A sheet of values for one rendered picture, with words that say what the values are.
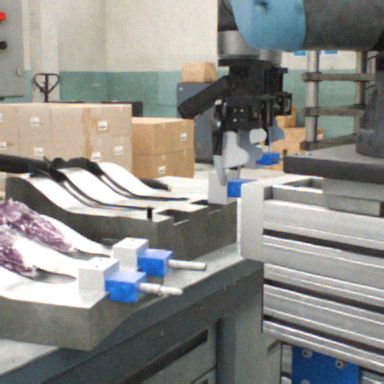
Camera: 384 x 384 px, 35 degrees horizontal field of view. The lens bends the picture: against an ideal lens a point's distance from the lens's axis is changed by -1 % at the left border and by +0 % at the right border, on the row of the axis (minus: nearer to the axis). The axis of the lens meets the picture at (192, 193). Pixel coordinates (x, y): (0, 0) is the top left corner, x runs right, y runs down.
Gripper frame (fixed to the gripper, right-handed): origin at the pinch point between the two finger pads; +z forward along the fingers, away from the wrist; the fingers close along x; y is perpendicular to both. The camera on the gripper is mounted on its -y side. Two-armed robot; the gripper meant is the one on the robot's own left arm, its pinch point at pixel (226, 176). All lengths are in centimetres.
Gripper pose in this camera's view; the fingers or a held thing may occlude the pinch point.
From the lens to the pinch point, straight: 106.7
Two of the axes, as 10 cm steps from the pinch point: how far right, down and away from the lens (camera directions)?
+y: 9.0, 0.8, -4.4
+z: 0.0, 9.8, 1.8
